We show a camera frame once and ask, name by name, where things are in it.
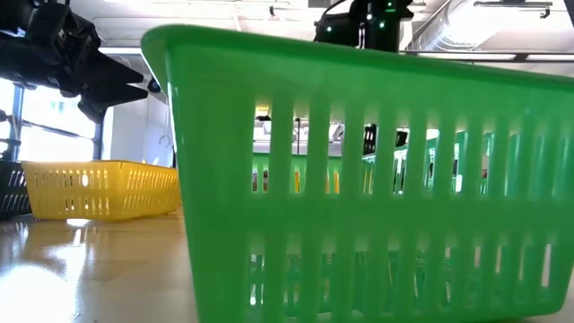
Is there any silver ventilation duct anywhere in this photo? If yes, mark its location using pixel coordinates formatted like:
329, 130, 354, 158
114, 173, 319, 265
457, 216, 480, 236
417, 0, 524, 53

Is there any black plastic slotted basket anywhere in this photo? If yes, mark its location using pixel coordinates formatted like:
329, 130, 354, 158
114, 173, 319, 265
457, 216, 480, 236
0, 160, 33, 221

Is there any long overhead light bar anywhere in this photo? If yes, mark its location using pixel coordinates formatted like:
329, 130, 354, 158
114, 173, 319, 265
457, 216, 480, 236
98, 46, 574, 64

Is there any yellow plastic slotted basket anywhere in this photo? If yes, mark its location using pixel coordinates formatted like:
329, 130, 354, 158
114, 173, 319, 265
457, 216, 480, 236
21, 160, 183, 222

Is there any green plastic slotted basket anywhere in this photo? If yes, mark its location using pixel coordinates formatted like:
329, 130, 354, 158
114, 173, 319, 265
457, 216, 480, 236
141, 24, 574, 323

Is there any black framed window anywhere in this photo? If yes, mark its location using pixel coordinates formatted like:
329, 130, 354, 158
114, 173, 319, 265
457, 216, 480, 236
0, 78, 107, 162

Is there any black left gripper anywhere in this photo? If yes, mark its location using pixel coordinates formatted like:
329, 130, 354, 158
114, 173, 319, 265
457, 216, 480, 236
25, 2, 150, 126

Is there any black ceiling track fixture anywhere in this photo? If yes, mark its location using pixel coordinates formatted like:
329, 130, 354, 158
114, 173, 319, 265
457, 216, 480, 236
473, 0, 554, 20

